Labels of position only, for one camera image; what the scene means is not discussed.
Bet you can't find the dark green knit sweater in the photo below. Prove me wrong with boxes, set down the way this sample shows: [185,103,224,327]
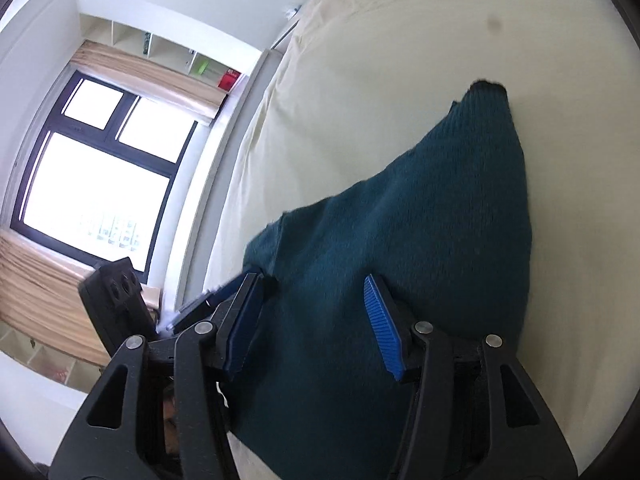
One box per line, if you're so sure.
[229,80,532,479]

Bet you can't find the black framed window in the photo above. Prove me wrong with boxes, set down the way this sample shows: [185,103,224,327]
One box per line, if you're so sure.
[10,72,198,280]

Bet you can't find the red box on shelf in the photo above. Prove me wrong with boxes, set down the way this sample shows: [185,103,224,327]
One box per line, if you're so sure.
[217,68,242,93]

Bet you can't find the white bedside table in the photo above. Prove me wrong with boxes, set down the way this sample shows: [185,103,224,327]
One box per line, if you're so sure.
[270,4,303,54]

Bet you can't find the beige bed sheet mattress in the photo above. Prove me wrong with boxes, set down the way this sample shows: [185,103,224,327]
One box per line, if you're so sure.
[204,0,639,470]

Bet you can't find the white wall shelf unit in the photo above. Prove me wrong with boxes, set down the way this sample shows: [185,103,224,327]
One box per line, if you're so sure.
[79,13,246,93]

